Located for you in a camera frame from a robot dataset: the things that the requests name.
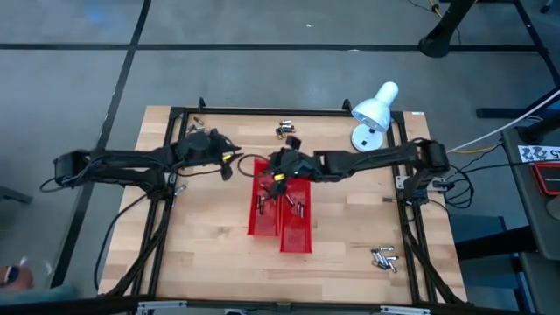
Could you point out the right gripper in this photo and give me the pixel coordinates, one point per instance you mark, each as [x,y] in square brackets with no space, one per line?
[293,166]

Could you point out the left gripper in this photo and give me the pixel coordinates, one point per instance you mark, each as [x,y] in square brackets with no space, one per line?
[216,146]

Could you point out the red plastic bin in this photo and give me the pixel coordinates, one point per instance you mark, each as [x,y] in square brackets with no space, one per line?
[262,225]
[295,238]

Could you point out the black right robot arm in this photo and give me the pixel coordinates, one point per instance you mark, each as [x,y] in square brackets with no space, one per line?
[372,157]

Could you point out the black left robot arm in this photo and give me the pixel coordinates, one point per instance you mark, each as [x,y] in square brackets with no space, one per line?
[109,159]

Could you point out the white desk lamp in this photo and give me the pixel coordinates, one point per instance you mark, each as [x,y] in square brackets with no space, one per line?
[374,111]

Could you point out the black floor stand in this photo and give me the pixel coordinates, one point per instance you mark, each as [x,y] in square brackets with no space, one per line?
[439,44]

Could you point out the white printed marker sheet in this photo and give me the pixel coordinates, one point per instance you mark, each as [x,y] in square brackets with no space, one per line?
[540,153]

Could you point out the person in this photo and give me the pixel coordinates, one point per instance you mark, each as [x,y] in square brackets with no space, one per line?
[17,275]

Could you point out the red-edged black device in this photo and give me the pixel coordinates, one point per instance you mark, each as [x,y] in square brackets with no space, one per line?
[549,177]

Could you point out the dark side desk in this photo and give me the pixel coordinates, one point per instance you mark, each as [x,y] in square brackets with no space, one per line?
[538,227]

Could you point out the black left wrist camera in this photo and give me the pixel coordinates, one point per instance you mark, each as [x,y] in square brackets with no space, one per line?
[226,172]

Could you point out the black aluminium table frame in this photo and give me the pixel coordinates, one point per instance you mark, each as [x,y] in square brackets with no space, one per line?
[262,111]

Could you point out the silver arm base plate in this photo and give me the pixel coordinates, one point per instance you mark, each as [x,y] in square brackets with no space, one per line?
[401,182]
[172,177]

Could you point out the silver frame bracket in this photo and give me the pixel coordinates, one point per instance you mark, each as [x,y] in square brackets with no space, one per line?
[404,310]
[162,306]

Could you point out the grey floor bracket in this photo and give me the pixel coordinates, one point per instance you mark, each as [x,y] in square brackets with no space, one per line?
[15,195]

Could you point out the black floor frame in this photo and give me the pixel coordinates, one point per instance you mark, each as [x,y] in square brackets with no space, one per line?
[516,111]

